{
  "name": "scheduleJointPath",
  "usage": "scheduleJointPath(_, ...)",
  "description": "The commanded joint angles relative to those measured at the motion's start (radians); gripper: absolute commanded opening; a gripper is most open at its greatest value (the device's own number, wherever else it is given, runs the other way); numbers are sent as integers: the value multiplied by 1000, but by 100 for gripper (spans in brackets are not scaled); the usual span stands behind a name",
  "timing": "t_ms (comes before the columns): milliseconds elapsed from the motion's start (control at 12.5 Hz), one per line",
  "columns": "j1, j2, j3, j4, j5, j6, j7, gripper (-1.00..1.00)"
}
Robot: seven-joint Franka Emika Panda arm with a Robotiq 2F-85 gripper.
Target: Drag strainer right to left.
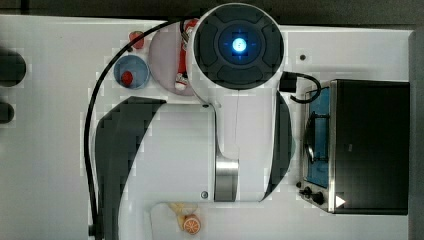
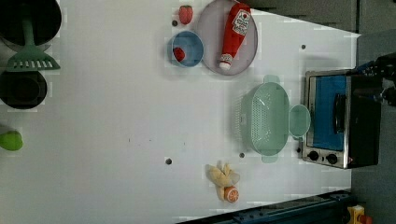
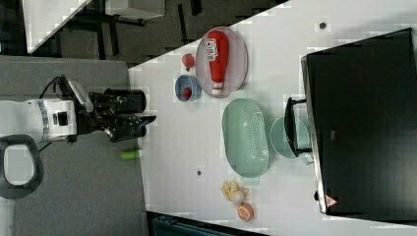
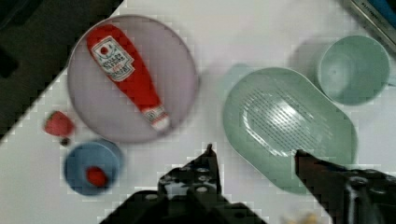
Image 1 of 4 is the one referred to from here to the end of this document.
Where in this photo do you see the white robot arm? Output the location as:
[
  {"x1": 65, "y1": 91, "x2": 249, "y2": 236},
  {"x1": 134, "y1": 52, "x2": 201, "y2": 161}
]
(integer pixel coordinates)
[{"x1": 94, "y1": 3, "x2": 292, "y2": 240}]

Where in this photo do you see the red ketchup bottle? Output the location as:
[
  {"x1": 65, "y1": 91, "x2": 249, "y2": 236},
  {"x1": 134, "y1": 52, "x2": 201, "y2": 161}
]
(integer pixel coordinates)
[{"x1": 175, "y1": 19, "x2": 198, "y2": 91}]

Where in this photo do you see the pink oval plate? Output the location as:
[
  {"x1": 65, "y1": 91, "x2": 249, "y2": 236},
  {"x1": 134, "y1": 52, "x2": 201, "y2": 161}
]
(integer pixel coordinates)
[{"x1": 148, "y1": 23, "x2": 194, "y2": 96}]

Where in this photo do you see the blue bowl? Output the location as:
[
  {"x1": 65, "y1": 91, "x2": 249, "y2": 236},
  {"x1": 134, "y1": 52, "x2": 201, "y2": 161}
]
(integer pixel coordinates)
[{"x1": 113, "y1": 55, "x2": 150, "y2": 89}]

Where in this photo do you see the yellow toy garlic bunch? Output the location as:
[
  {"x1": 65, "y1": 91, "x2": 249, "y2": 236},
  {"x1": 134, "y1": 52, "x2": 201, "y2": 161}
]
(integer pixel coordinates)
[{"x1": 168, "y1": 202, "x2": 198, "y2": 231}]

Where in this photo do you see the red ball in bowl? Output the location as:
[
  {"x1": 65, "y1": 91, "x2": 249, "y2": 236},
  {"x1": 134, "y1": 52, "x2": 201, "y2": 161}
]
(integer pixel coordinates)
[{"x1": 121, "y1": 71, "x2": 133, "y2": 86}]

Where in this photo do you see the orange slice toy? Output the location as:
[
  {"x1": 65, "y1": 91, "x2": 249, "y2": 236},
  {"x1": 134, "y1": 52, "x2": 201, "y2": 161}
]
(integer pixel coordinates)
[{"x1": 183, "y1": 214, "x2": 201, "y2": 235}]

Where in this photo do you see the red toy strawberry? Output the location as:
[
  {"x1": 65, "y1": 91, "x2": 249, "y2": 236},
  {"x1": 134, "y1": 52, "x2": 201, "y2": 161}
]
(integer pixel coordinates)
[{"x1": 129, "y1": 31, "x2": 144, "y2": 50}]

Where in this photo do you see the black toaster oven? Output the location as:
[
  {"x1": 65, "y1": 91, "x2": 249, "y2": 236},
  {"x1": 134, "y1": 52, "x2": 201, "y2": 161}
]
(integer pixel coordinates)
[{"x1": 297, "y1": 79, "x2": 410, "y2": 215}]

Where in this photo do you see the black cylinder holder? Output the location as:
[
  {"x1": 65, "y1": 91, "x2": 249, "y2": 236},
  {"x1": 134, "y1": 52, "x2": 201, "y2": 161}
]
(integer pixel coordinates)
[
  {"x1": 0, "y1": 49, "x2": 26, "y2": 87},
  {"x1": 0, "y1": 102, "x2": 15, "y2": 124}
]

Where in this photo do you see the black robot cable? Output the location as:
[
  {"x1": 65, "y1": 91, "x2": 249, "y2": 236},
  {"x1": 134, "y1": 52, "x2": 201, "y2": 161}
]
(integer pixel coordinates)
[{"x1": 83, "y1": 17, "x2": 201, "y2": 240}]

